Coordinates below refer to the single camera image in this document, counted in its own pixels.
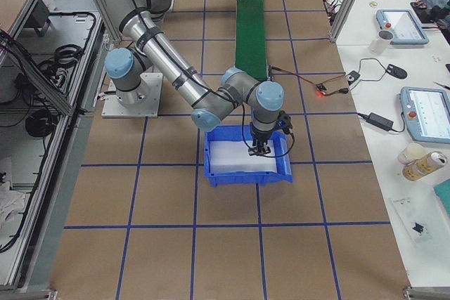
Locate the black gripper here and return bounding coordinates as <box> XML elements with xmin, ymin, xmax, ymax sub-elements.
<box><xmin>247</xmin><ymin>110</ymin><xmax>294</xmax><ymax>156</ymax></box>

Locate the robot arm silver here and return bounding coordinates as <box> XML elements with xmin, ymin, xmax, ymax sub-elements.
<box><xmin>105</xmin><ymin>0</ymin><xmax>293</xmax><ymax>157</ymax></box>

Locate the blue plastic bin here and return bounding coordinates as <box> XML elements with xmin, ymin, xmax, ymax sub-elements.
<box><xmin>204</xmin><ymin>125</ymin><xmax>293</xmax><ymax>187</ymax></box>

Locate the small red lit board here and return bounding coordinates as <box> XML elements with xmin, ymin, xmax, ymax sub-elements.
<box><xmin>315</xmin><ymin>83</ymin><xmax>326</xmax><ymax>98</ymax></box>

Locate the green conveyor belt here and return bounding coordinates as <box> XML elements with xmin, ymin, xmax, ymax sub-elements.
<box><xmin>235</xmin><ymin>0</ymin><xmax>268</xmax><ymax>81</ymax></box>

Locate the black power adapter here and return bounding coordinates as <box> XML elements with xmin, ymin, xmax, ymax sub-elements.
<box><xmin>357</xmin><ymin>112</ymin><xmax>406</xmax><ymax>133</ymax></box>

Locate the beige cup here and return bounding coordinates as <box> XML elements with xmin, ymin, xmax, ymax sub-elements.
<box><xmin>397</xmin><ymin>143</ymin><xmax>427</xmax><ymax>165</ymax></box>

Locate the black computer mouse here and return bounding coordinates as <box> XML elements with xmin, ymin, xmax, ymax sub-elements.
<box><xmin>386</xmin><ymin>64</ymin><xmax>408</xmax><ymax>79</ymax></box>

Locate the white paper cup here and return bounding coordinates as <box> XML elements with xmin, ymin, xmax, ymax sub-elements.
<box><xmin>368</xmin><ymin>30</ymin><xmax>394</xmax><ymax>55</ymax></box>

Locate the lower teach pendant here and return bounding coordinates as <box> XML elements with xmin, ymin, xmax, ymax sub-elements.
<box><xmin>399</xmin><ymin>86</ymin><xmax>449</xmax><ymax>144</ymax></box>

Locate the teach pendant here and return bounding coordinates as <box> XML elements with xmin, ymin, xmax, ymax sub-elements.
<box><xmin>399</xmin><ymin>86</ymin><xmax>449</xmax><ymax>144</ymax></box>
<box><xmin>375</xmin><ymin>9</ymin><xmax>429</xmax><ymax>46</ymax></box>

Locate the upper teach pendant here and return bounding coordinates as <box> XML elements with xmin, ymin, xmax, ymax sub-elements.
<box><xmin>375</xmin><ymin>9</ymin><xmax>429</xmax><ymax>46</ymax></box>

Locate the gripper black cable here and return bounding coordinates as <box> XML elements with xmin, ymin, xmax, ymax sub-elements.
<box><xmin>242</xmin><ymin>103</ymin><xmax>295</xmax><ymax>159</ymax></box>

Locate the red black conveyor cable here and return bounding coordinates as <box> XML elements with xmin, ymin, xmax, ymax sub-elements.
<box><xmin>267</xmin><ymin>65</ymin><xmax>349</xmax><ymax>97</ymax></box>

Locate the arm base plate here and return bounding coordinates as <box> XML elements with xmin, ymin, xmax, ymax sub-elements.
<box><xmin>101</xmin><ymin>72</ymin><xmax>164</xmax><ymax>118</ymax></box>

